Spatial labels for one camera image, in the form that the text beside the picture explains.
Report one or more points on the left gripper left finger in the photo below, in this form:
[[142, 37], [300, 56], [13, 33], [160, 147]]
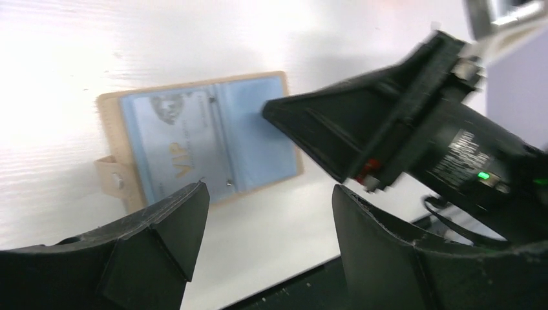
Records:
[[141, 261]]

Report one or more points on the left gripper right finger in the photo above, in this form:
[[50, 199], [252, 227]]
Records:
[[392, 264]]

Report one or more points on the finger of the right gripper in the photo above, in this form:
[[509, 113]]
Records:
[[333, 125]]

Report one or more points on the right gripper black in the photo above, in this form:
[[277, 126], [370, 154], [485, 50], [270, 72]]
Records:
[[467, 159]]

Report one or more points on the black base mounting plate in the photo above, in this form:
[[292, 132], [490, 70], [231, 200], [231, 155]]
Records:
[[321, 288]]

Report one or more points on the silver VIP credit card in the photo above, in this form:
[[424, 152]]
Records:
[[175, 139]]

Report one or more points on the beige card holder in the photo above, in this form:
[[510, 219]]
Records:
[[259, 155]]

